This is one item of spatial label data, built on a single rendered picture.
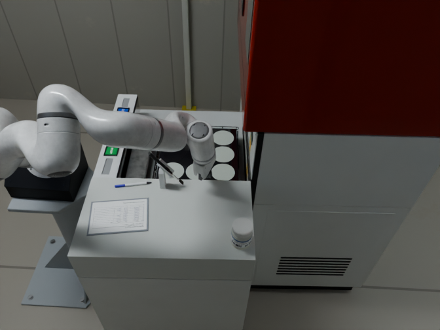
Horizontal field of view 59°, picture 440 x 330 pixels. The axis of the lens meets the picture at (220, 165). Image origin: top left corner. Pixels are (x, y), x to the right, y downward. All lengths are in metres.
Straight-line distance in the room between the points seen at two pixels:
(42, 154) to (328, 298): 1.84
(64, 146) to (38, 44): 2.47
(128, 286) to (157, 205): 0.32
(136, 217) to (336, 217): 0.86
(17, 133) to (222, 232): 0.72
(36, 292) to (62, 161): 1.59
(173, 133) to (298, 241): 1.02
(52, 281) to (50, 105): 1.63
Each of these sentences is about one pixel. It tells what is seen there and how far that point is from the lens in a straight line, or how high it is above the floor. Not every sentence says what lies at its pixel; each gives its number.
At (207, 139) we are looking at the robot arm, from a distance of 1.19.
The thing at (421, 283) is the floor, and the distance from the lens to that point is 2.67.
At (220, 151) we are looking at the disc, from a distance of 1.73.
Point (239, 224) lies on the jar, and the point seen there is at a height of 1.06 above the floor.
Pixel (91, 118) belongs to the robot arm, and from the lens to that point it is 0.95.
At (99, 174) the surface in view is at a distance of 1.60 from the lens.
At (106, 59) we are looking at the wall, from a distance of 3.29.
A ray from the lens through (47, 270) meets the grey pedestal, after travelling 2.55.
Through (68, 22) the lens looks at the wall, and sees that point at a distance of 3.22.
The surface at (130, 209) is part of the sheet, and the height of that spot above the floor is 0.97.
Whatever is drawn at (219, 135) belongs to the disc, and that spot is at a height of 0.90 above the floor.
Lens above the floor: 2.11
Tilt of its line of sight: 47 degrees down
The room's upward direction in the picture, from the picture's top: 2 degrees clockwise
